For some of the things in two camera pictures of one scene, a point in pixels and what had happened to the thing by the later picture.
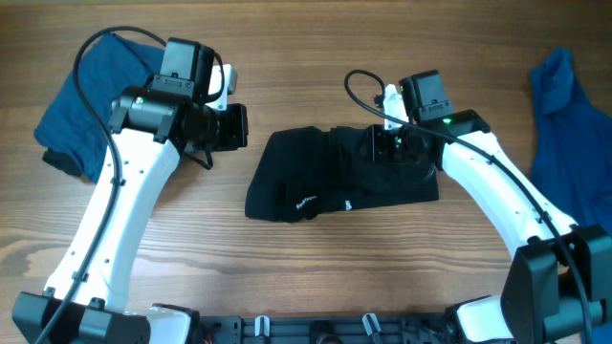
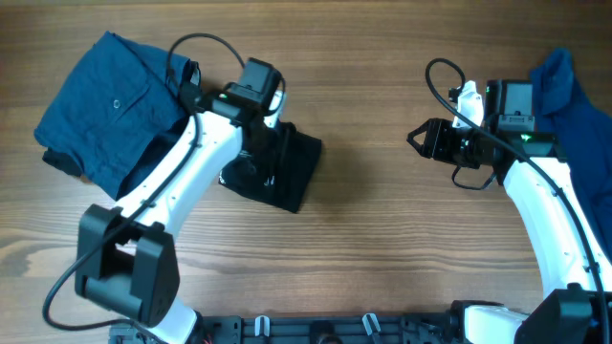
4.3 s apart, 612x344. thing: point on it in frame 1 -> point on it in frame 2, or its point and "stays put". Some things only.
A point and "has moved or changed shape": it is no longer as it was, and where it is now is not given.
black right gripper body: (395, 145) -> (455, 145)
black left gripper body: (222, 129) -> (269, 144)
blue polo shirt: (571, 146) stays put
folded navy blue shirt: (109, 66) stays put
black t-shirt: (301, 172) has moved or changed shape
